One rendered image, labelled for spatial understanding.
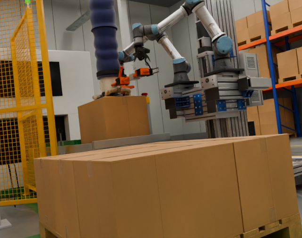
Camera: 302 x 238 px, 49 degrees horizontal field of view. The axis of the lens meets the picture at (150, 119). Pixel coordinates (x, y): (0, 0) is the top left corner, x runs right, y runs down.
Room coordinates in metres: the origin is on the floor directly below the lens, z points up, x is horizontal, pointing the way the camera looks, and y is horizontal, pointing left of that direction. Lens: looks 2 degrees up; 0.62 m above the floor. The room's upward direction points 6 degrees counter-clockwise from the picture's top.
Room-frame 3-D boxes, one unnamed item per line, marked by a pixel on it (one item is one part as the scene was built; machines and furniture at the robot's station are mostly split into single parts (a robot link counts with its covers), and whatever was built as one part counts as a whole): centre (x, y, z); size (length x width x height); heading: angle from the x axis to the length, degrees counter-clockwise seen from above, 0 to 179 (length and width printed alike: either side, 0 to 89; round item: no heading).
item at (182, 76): (2.94, -0.31, 1.09); 0.15 x 0.15 x 0.10
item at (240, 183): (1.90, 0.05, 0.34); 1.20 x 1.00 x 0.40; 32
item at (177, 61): (2.94, -0.31, 1.20); 0.13 x 0.12 x 0.14; 157
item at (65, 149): (3.45, 1.05, 0.50); 2.31 x 0.05 x 0.19; 32
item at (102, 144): (2.63, 0.15, 0.58); 0.70 x 0.03 x 0.06; 122
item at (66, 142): (3.78, 1.19, 0.60); 1.60 x 0.11 x 0.09; 32
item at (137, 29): (2.45, 0.02, 1.40); 0.09 x 0.08 x 0.11; 86
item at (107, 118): (2.94, 0.35, 0.75); 0.60 x 0.40 x 0.40; 32
